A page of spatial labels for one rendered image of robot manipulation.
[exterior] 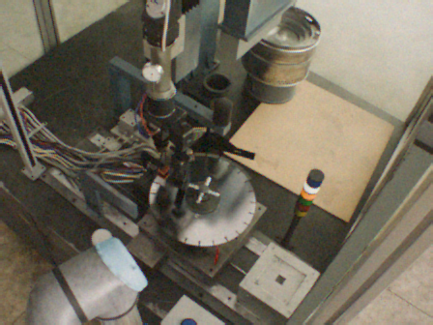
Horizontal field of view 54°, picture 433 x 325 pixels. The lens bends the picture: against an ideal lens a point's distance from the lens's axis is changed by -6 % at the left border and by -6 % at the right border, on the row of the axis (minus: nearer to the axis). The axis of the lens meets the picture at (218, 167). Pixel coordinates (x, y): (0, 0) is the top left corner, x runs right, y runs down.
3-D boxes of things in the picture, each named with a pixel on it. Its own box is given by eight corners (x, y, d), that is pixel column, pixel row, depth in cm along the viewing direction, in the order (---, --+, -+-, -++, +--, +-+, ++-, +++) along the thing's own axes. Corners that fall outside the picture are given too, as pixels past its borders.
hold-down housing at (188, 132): (192, 169, 130) (196, 122, 114) (180, 178, 127) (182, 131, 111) (179, 158, 132) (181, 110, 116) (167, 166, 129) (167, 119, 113)
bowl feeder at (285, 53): (313, 86, 204) (334, 23, 175) (281, 124, 188) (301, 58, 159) (258, 57, 213) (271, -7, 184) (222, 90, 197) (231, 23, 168)
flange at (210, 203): (179, 190, 140) (179, 185, 138) (211, 178, 143) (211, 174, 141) (193, 218, 134) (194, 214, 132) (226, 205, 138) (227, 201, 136)
